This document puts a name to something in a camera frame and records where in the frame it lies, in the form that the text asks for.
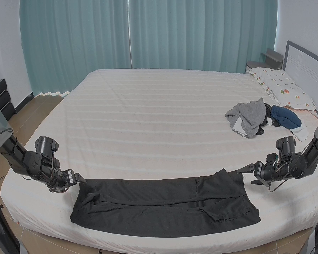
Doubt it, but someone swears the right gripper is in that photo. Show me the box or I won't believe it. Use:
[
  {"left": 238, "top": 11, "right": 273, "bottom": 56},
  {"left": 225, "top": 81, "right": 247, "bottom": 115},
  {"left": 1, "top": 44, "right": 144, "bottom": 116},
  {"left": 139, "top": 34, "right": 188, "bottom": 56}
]
[{"left": 236, "top": 161, "right": 279, "bottom": 188}]

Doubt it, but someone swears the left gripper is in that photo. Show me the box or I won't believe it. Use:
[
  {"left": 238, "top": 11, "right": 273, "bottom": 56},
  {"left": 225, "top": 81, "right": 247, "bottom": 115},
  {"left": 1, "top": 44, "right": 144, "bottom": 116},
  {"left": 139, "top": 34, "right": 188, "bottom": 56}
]
[{"left": 49, "top": 169, "right": 87, "bottom": 193}]

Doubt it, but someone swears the black T-shirt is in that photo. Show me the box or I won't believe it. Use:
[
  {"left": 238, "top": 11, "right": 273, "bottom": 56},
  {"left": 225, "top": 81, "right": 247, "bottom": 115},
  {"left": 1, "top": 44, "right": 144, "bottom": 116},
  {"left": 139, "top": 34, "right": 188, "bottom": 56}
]
[{"left": 70, "top": 168, "right": 262, "bottom": 233}]

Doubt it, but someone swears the pile of clothes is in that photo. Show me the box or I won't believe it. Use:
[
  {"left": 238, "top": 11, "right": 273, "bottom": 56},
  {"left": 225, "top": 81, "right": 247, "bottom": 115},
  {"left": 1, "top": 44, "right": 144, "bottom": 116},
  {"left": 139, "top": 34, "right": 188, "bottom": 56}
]
[{"left": 225, "top": 98, "right": 309, "bottom": 142}]

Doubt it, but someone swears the bed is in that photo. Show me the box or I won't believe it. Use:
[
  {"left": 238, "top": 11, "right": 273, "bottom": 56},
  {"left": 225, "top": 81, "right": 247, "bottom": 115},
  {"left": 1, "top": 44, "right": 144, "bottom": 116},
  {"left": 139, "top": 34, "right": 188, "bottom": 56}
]
[{"left": 0, "top": 40, "right": 318, "bottom": 254}]

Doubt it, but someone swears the white printed pillow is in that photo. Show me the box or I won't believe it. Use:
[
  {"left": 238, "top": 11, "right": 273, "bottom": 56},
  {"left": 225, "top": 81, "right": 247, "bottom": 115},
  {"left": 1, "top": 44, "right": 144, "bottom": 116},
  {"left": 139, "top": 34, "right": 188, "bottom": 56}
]
[{"left": 247, "top": 67, "right": 317, "bottom": 112}]

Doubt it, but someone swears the grey bedside table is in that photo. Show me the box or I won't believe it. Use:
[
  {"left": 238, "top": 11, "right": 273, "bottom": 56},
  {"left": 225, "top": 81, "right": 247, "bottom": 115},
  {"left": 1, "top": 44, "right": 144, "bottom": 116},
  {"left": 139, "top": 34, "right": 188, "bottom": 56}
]
[{"left": 245, "top": 48, "right": 284, "bottom": 75}]

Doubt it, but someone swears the blue-green curtain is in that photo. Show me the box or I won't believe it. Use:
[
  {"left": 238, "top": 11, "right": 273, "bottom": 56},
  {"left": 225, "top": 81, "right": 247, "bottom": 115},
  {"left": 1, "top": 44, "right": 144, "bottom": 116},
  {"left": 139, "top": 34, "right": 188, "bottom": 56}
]
[
  {"left": 19, "top": 0, "right": 132, "bottom": 98},
  {"left": 128, "top": 0, "right": 279, "bottom": 75}
]

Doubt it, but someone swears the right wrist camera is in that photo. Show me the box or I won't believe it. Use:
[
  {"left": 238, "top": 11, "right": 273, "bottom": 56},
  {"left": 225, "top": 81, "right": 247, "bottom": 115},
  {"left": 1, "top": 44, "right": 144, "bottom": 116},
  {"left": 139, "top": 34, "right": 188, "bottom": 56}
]
[{"left": 266, "top": 154, "right": 280, "bottom": 166}]

